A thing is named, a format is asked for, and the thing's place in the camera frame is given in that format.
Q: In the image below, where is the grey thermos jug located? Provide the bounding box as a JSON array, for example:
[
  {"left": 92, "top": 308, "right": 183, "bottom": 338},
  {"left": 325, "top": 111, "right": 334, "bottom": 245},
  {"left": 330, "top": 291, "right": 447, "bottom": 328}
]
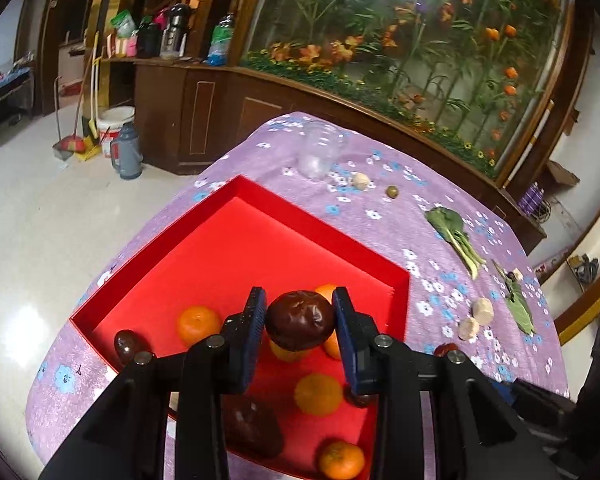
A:
[{"left": 110, "top": 122, "right": 144, "bottom": 181}]

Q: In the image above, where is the glass flower display case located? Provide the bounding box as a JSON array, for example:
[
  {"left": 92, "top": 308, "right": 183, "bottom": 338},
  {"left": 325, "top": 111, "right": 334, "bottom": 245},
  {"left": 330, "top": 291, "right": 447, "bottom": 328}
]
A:
[{"left": 240, "top": 0, "right": 577, "bottom": 183}]

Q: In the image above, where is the purple bottles pack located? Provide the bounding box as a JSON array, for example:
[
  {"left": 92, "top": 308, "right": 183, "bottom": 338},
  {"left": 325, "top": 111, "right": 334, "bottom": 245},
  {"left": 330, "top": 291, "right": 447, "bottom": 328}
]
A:
[{"left": 519, "top": 184, "right": 547, "bottom": 217}]

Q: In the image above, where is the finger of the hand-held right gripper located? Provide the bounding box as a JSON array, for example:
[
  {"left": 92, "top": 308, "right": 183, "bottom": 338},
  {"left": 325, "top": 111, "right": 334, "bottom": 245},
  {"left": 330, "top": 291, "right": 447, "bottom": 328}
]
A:
[{"left": 497, "top": 378, "right": 577, "bottom": 433}]

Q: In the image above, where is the broom with dustpan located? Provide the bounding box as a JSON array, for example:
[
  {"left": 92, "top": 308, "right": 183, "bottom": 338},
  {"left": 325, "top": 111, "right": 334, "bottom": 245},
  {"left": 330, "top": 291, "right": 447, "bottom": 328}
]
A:
[{"left": 52, "top": 30, "right": 101, "bottom": 162}]

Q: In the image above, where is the dark red jujube date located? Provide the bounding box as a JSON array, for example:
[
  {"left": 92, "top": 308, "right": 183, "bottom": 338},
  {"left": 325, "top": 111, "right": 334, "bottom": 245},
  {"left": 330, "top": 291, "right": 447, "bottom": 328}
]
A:
[{"left": 265, "top": 290, "right": 337, "bottom": 352}]

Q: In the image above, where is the clear plastic cup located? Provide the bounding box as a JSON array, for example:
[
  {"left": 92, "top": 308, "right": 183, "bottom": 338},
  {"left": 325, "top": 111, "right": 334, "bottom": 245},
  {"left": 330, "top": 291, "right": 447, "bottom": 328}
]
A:
[{"left": 297, "top": 120, "right": 346, "bottom": 180}]

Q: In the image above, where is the brown cardboard box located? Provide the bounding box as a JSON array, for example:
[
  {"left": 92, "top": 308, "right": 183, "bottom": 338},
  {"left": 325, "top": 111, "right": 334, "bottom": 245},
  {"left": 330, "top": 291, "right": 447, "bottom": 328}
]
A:
[{"left": 546, "top": 160, "right": 581, "bottom": 186}]

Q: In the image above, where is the green bok choy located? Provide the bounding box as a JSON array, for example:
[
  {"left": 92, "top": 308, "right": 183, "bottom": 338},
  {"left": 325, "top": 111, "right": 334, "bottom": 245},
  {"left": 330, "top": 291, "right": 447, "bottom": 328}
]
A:
[{"left": 425, "top": 207, "right": 487, "bottom": 280}]

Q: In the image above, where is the dark brown jujube date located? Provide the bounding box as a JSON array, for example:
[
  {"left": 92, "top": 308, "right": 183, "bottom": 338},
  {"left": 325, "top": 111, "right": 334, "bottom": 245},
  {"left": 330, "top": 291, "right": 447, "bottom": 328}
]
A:
[{"left": 113, "top": 329, "right": 148, "bottom": 367}]

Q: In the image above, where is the white rolled tube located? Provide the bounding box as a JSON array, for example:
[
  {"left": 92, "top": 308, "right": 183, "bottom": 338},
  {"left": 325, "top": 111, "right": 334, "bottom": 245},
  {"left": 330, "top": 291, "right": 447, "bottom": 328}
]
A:
[{"left": 505, "top": 100, "right": 555, "bottom": 188}]

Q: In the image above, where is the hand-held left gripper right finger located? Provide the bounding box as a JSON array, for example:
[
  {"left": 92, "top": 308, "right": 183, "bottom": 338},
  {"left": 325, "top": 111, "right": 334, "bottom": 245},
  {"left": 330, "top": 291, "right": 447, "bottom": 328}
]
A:
[{"left": 331, "top": 286, "right": 561, "bottom": 480}]

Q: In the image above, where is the red cardboard box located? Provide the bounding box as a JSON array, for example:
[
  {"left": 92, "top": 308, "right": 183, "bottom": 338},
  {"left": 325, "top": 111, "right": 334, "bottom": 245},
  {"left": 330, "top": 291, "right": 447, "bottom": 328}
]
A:
[{"left": 70, "top": 175, "right": 412, "bottom": 480}]

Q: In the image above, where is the large pale ginger piece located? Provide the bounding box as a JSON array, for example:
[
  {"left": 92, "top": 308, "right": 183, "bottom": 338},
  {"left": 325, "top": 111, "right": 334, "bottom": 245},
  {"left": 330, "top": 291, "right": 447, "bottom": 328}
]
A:
[{"left": 472, "top": 297, "right": 495, "bottom": 325}]

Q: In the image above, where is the clear green-label plastic bottle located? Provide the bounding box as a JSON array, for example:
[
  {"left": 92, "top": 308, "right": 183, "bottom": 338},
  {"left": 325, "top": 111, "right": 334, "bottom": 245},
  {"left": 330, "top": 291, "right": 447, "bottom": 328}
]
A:
[{"left": 207, "top": 12, "right": 237, "bottom": 67}]

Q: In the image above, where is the brown wooden cabinet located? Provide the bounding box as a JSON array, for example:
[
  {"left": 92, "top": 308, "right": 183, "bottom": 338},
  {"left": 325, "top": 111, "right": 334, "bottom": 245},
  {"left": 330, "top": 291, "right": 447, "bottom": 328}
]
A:
[{"left": 132, "top": 57, "right": 548, "bottom": 256}]

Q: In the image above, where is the black silver thermos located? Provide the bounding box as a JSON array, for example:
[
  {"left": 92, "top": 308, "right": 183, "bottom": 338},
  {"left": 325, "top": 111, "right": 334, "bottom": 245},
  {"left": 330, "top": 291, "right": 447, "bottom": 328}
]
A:
[{"left": 159, "top": 4, "right": 191, "bottom": 60}]

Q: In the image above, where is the large green leaf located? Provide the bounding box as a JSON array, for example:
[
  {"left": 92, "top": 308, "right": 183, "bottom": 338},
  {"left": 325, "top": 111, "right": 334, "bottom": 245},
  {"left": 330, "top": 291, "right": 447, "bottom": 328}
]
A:
[{"left": 492, "top": 259, "right": 537, "bottom": 336}]

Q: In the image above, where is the black tool on shelf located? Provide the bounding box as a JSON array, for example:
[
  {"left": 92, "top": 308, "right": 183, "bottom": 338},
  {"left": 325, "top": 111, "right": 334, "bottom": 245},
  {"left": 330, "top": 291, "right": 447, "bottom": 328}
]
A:
[{"left": 567, "top": 254, "right": 600, "bottom": 281}]

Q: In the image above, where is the large dark brown date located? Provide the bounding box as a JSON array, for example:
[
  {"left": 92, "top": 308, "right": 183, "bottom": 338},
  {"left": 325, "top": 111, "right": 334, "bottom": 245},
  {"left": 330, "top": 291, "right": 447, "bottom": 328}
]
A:
[{"left": 223, "top": 396, "right": 285, "bottom": 459}]

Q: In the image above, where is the pink box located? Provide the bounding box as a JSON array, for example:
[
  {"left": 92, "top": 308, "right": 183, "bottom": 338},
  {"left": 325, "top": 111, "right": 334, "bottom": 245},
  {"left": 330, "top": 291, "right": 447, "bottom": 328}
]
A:
[{"left": 114, "top": 35, "right": 139, "bottom": 59}]

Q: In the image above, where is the dark bottle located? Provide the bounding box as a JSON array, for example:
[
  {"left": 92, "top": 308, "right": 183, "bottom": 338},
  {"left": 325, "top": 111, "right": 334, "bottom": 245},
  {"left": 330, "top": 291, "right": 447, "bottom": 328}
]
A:
[{"left": 136, "top": 16, "right": 161, "bottom": 59}]

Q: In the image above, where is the green snack packet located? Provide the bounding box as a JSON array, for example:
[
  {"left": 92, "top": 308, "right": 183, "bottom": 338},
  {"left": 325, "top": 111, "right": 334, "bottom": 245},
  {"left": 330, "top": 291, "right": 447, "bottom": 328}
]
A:
[{"left": 110, "top": 9, "right": 137, "bottom": 38}]

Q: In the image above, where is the white plastic bucket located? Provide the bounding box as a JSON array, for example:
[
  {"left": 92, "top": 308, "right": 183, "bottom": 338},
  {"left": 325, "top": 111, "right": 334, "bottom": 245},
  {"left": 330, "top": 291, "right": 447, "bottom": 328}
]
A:
[{"left": 96, "top": 106, "right": 136, "bottom": 160}]

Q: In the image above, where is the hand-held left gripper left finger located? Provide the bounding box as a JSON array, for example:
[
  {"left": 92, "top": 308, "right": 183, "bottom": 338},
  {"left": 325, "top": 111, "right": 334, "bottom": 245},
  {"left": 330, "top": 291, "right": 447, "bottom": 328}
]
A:
[{"left": 40, "top": 286, "right": 269, "bottom": 480}]

